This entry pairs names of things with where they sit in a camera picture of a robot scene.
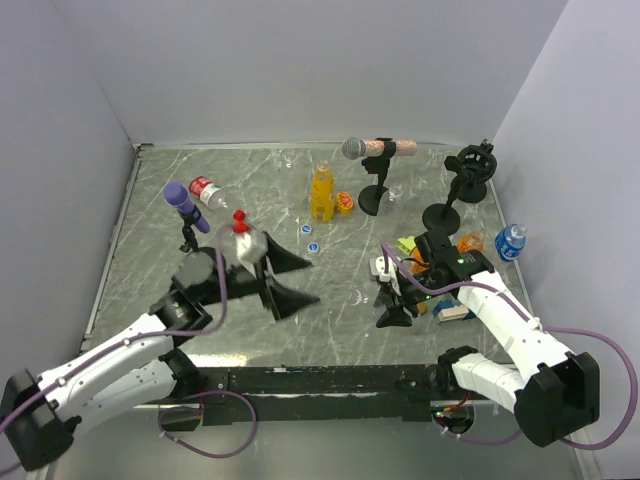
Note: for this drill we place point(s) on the yellow red toy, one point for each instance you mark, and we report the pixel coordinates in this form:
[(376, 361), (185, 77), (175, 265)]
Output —
[(344, 203)]

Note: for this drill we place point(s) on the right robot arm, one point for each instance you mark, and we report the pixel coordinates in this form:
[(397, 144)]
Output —
[(551, 390)]

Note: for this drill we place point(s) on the purple microphone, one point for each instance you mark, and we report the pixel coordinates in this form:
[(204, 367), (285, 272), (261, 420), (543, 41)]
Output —
[(177, 196)]

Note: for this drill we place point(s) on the small black stand base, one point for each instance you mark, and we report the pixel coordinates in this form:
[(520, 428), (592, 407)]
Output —
[(472, 193)]

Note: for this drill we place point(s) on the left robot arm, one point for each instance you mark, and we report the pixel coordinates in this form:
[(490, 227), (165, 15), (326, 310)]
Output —
[(41, 415)]

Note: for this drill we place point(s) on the black microphone stand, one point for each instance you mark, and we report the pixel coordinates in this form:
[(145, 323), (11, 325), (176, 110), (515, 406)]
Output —
[(369, 198), (473, 164), (190, 243)]

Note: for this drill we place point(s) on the small clear open bottle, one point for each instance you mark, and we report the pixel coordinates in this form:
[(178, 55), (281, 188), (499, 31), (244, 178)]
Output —
[(395, 193)]

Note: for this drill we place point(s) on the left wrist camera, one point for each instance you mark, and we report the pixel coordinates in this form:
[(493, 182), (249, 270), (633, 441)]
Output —
[(251, 243)]

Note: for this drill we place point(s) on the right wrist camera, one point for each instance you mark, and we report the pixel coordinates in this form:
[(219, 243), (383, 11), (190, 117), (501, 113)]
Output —
[(384, 272)]

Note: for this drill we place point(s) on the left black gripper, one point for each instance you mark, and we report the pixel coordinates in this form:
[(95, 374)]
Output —
[(287, 301)]

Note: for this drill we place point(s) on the blue white block toy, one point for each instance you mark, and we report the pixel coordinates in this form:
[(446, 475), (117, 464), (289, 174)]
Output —
[(451, 310)]

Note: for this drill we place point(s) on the right black microphone stand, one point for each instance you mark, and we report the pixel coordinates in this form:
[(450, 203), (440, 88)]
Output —
[(473, 164)]

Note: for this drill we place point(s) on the center black microphone stand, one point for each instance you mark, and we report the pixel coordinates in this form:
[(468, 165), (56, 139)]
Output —
[(369, 198)]

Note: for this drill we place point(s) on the green toy block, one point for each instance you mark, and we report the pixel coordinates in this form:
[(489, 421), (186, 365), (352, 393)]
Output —
[(406, 244)]

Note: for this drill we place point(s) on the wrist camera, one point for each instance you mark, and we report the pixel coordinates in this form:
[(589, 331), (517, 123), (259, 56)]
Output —
[(384, 272), (251, 243)]

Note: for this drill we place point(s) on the clear bottle red cap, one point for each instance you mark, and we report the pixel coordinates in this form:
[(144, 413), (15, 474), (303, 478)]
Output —
[(212, 196)]

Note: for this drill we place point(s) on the left black microphone stand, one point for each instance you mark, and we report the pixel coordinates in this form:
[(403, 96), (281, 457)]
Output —
[(190, 243)]

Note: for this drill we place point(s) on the blue label water bottle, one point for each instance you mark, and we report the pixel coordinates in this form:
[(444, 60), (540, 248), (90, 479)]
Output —
[(510, 242)]

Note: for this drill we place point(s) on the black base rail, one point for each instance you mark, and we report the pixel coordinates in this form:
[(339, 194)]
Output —
[(408, 392)]

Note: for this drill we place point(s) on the silver head pink microphone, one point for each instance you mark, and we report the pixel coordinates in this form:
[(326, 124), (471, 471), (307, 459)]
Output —
[(354, 148)]

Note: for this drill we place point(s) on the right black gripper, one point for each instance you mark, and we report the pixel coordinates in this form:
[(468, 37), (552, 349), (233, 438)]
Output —
[(395, 316)]

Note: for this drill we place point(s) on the yellow juice bottle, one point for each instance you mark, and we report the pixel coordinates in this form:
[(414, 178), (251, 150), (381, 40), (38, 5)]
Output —
[(321, 199)]

